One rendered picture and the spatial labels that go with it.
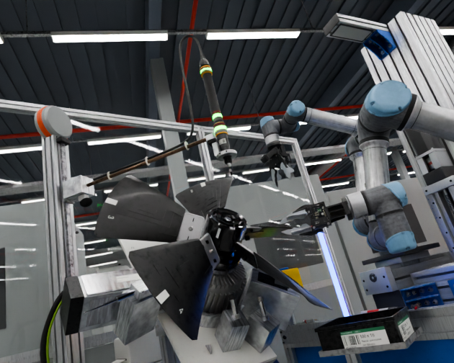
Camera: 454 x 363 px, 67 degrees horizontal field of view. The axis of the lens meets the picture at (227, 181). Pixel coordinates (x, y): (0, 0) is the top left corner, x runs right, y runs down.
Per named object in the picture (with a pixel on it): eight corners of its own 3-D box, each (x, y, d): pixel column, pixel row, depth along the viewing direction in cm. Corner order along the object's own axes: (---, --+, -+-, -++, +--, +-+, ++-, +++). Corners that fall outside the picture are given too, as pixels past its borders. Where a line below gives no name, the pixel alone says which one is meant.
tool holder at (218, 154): (208, 159, 114) (202, 133, 117) (216, 165, 120) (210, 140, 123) (233, 150, 111) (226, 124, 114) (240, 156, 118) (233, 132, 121)
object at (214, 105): (212, 124, 118) (200, 75, 125) (216, 127, 122) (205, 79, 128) (221, 120, 118) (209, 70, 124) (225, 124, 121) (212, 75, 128)
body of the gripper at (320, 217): (303, 206, 100) (344, 193, 97) (305, 208, 108) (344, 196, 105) (311, 231, 98) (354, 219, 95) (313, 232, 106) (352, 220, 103)
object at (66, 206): (65, 290, 122) (55, 138, 143) (75, 289, 127) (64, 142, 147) (72, 288, 121) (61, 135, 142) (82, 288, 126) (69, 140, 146)
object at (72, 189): (60, 202, 132) (59, 181, 135) (74, 204, 138) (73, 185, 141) (82, 193, 129) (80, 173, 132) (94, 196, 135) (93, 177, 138)
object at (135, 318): (124, 346, 83) (113, 332, 86) (154, 329, 90) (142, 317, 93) (134, 305, 79) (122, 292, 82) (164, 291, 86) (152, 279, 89)
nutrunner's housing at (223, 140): (221, 163, 113) (194, 53, 128) (225, 167, 117) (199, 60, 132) (232, 160, 112) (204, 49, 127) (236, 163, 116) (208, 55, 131)
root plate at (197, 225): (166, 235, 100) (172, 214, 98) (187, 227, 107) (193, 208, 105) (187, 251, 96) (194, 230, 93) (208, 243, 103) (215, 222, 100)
